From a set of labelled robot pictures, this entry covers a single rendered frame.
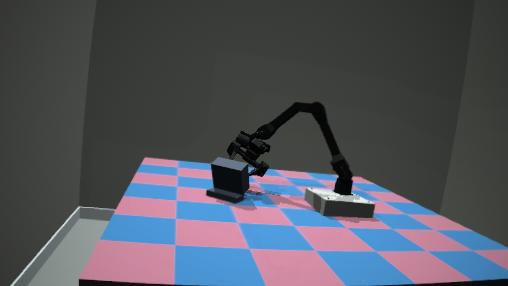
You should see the grey square panel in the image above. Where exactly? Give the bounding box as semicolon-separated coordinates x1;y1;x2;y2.
206;157;250;204

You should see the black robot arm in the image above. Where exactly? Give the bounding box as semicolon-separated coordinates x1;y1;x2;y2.
235;102;353;195

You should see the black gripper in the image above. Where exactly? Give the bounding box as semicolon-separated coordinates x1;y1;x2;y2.
227;140;269;177

